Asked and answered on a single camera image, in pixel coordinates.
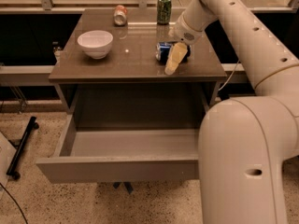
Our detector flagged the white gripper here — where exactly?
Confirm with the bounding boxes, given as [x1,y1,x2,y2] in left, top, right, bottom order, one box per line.
[164,14,203,76]

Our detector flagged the blue pepsi can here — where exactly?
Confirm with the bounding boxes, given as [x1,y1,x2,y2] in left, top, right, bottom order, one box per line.
[154,41,192,63]

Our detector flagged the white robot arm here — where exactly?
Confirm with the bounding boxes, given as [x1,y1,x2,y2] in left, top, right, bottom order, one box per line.
[171,0,299,224]

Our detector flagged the green soda can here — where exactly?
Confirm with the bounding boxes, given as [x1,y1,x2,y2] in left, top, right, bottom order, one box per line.
[157,0,172,25]

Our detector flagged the orange white soda can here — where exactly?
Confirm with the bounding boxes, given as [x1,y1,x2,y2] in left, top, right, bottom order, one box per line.
[113,5,127,26]

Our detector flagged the grey cabinet with glossy top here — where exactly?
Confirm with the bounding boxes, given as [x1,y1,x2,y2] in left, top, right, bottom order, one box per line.
[49,8,226,104]

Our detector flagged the open grey top drawer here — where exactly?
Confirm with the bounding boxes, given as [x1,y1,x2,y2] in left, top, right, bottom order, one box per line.
[36,83,209,183]

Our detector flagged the white ceramic bowl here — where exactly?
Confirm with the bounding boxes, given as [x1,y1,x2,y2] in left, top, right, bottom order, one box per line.
[77,30,113,59]

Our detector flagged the black wheeled stand leg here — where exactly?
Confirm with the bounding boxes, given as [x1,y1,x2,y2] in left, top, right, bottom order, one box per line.
[6,117,39,180]

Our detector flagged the white cable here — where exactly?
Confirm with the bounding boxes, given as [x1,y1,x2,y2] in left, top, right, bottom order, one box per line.
[218,59,241,91]

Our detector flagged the black floor cable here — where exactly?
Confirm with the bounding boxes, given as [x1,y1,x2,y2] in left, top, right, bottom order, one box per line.
[0,182,30,224]

